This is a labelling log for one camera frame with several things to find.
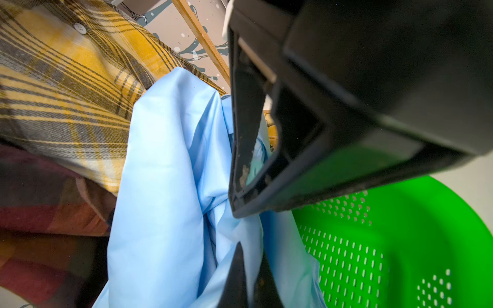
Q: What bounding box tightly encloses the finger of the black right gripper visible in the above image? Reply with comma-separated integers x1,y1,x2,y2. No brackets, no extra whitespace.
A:
228,29,277,216

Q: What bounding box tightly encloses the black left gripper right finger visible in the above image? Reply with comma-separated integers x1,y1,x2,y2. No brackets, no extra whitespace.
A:
253,253,284,308

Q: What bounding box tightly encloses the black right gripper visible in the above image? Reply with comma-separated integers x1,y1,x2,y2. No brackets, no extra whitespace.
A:
225,1,492,212

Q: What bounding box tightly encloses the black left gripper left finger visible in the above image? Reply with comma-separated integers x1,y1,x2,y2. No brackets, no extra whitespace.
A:
217,243,249,308

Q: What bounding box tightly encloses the light blue long-sleeve shirt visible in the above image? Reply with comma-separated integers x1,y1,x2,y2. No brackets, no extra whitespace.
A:
95,68,325,307

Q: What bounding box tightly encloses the wooden clothes rack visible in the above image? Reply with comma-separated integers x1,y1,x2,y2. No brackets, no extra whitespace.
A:
172,0,231,86

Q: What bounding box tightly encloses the green perforated plastic tray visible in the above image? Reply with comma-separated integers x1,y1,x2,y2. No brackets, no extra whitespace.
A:
293,177,492,307

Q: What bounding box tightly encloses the yellow plaid flannel shirt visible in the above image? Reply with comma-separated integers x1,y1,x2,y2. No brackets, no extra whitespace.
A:
1,1,211,194

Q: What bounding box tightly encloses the dark red plaid shirt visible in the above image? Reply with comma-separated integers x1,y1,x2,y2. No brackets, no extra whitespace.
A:
1,141,116,307

